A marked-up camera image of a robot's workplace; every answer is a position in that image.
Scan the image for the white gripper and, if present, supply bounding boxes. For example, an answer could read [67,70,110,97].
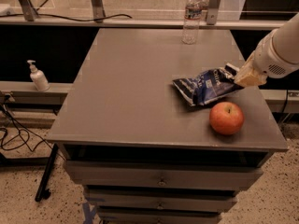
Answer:
[234,28,299,88]

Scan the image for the blue chip bag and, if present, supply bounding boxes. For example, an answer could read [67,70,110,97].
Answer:
[173,63,242,106]

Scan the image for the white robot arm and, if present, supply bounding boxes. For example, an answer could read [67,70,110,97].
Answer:
[235,14,299,87]

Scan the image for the red apple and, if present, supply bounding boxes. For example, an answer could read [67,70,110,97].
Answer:
[209,102,245,135]

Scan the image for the clear water bottle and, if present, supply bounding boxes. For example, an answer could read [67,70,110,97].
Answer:
[182,0,203,45]

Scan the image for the grey drawer cabinet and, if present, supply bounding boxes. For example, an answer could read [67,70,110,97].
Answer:
[46,27,290,224]

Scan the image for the top drawer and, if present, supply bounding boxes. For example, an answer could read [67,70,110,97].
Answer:
[64,161,263,190]

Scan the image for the drawer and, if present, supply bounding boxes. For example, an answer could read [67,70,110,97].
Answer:
[98,207,221,224]
[84,189,236,213]
[64,161,263,190]

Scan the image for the middle drawer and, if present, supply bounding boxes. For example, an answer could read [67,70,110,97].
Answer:
[84,189,236,213]

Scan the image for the bottom drawer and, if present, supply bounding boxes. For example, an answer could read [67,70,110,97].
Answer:
[98,207,221,224]

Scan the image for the black floor stand leg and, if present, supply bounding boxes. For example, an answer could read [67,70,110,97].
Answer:
[35,144,58,203]

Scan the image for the white pump dispenser bottle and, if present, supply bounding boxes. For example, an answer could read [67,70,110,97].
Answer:
[27,60,50,91]

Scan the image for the blue floor tape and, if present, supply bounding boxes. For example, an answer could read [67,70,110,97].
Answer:
[82,200,104,224]

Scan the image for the right metal frame post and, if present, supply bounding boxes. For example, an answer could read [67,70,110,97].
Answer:
[206,0,221,25]

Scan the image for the metal frame post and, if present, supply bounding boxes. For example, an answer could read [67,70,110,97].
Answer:
[91,0,106,22]
[18,0,38,21]
[206,0,221,25]

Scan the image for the black cable on ledge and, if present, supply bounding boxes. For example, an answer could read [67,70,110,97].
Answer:
[0,12,133,22]

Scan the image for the middle metal frame post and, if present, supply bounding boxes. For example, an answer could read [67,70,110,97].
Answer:
[91,0,106,22]

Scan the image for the left metal frame post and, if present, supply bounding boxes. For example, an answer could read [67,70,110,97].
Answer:
[18,0,38,21]

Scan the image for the black floor cables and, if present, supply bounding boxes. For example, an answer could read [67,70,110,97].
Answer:
[0,105,66,161]

